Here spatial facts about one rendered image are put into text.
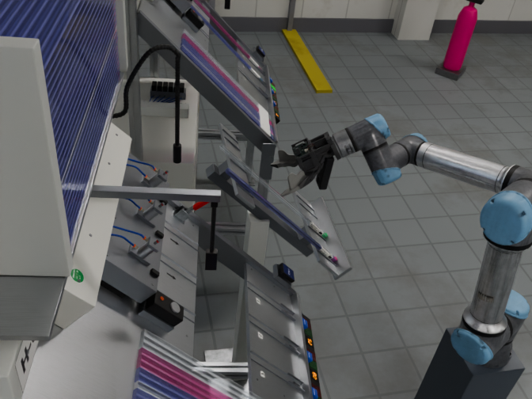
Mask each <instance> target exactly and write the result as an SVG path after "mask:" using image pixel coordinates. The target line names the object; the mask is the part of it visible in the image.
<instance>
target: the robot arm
mask: <svg viewBox="0 0 532 399"><path fill-rule="evenodd" d="M389 136H390V130H389V127H388V125H387V123H386V121H385V119H384V117H383V116H382V115H381V114H378V113H377V114H374V115H373V116H369V117H367V118H364V120H361V121H359V122H358V123H355V124H353V125H351V126H349V127H346V128H345V129H342V130H340V131H338V132H336V133H334V134H332V137H331V136H329V133H328V132H326V133H324V134H322V135H319V136H317V137H315V138H313V139H311V140H309V139H308V138H305V139H303V140H301V141H299V142H296V143H294V144H292V145H291V146H292V150H293V153H294V154H288V153H287V152H285V151H284V150H279V151H278V155H279V160H278V161H274V162H273V163H272V164H271V166H273V167H276V168H279V167H287V166H291V167H296V166H297V165H298V166H299V168H300V169H302V170H301V171H299V172H298V173H297V174H294V173H290V174H289V175H288V177H287V179H288V184H289V188H288V189H286V190H285V191H284V192H283V193H282V194H281V196H282V197H284V196H287V195H289V194H291V193H293V192H296V191H298V190H299V189H302V188H304V187H305V186H307V185H308V184H309V183H310V182H311V181H312V180H313V179H314V178H315V177H316V176H317V178H316V182H317V186H318V187H319V189H320V190H326V189H327V187H328V183H329V178H330V175H331V172H332V168H333V162H334V160H335V159H334V157H333V156H334V155H335V156H336V159H337V160H339V159H341V157H342V158H345V157H347V156H349V155H351V154H354V153H355V152H357V151H360V150H361V151H362V152H363V156H364V157H365V159H366V161H367V164H368V166H369V168H370V171H371V174H372V175H373V176H374V178H375V180H376V182H377V184H378V185H386V184H389V183H391V182H393V181H395V180H397V179H399V178H400V177H401V168H402V167H404V166H406V165H407V164H412V165H416V166H419V167H421V168H424V169H428V170H431V171H433V172H436V173H440V174H442V175H445V176H447V177H451V178H454V179H456V180H459V181H463V182H466V183H468V184H472V185H475V186H477V187H479V188H483V189H486V190H489V191H491V192H495V193H497V194H495V195H494V196H493V197H491V198H490V199H489V200H488V202H487V203H486V204H485V205H484V206H483V208H482V210H481V215H480V224H481V228H483V230H484V231H483V235H484V239H485V240H486V241H487V245H486V248H485V251H484V257H483V260H482V264H481V270H480V272H479V276H478V279H477V285H476V288H475V291H474V295H473V301H472V304H470V305H468V306H467V307H466V308H465V309H464V311H463V315H462V319H461V323H460V325H459V326H458V328H457V329H455V330H454V331H453V333H452V335H451V338H450V340H451V343H452V346H453V348H454V349H455V350H456V352H457V353H458V354H459V355H460V356H461V357H462V358H463V359H464V360H466V361H468V362H470V363H472V364H476V365H481V366H483V367H488V368H499V367H503V366H504V365H506V364H507V362H508V361H509V359H510V358H511V354H512V342H513V339H514V338H515V336H516V334H517V333H518V331H519V330H520V328H521V326H522V324H523V322H524V321H525V320H526V318H527V317H528V313H529V312H530V306H529V304H528V303H527V300H526V299H525V298H524V297H523V296H522V295H521V294H519V293H518V292H516V291H513V290H512V286H513V283H514V280H515V276H516V272H517V270H518V267H519V262H520V260H521V256H522V254H523V251H525V250H527V249H529V248H530V247H531V246H532V170H531V169H528V168H525V167H522V166H519V165H512V166H510V167H508V166H505V165H501V164H498V163H495V162H492V161H488V160H484V159H482V158H478V157H474V156H472V155H469V154H464V153H462V152H459V151H456V150H452V149H449V148H446V147H443V146H438V145H435V144H433V143H430V142H428V141H427V140H426V138H425V137H423V136H422V135H421V134H419V133H412V134H411V135H406V136H405V137H403V138H402V139H400V140H398V141H396V142H395V143H393V144H391V145H388V143H387V141H386V139H387V137H389ZM302 141H304V142H303V143H301V144H299V145H297V146H296V144H298V143H300V142H302Z"/></svg>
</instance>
